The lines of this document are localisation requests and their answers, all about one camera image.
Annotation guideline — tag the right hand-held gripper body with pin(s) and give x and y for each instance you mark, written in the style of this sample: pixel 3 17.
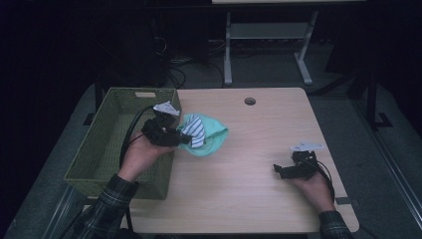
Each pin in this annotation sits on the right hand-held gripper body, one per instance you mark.
pixel 303 166

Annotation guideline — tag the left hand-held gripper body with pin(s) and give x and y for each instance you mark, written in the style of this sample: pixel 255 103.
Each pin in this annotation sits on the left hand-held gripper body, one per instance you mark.
pixel 159 131

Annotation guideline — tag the mint green baby garment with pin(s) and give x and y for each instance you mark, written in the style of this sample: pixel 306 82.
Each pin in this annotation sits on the mint green baby garment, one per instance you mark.
pixel 212 134

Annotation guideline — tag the green woven basket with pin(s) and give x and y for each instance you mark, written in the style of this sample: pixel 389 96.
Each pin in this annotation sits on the green woven basket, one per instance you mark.
pixel 99 139

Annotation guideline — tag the person's right hand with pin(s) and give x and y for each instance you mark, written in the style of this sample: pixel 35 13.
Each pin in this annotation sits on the person's right hand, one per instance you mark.
pixel 318 192

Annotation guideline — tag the person's left hand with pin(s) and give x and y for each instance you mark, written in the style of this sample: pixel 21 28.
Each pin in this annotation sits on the person's left hand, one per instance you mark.
pixel 139 156

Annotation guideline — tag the black metal stand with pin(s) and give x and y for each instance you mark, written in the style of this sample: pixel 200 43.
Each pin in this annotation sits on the black metal stand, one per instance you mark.
pixel 371 96

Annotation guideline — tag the white metal stand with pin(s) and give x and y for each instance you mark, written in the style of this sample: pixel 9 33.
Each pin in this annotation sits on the white metal stand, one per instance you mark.
pixel 268 31

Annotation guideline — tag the black metal post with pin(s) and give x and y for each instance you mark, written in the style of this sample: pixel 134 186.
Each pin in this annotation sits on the black metal post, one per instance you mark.
pixel 98 94

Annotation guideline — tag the metal floor rail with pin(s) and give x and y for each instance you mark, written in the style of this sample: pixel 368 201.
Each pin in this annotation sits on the metal floor rail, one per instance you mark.
pixel 391 166
pixel 61 212

